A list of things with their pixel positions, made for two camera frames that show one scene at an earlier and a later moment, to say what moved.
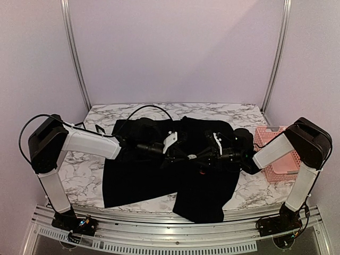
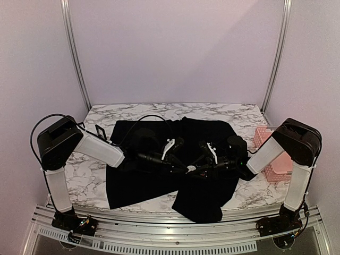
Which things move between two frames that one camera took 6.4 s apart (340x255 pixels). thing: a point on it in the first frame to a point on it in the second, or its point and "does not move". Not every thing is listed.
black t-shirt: x=200 y=162 does not move
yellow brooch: x=192 y=156 to x=191 y=168
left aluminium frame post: x=65 y=7 does not move
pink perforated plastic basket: x=286 y=169 does not move
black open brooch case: x=98 y=127 does not move
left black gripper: x=173 y=155 to x=170 y=162
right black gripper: x=214 y=152 to x=211 y=161
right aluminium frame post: x=278 y=57 does not move
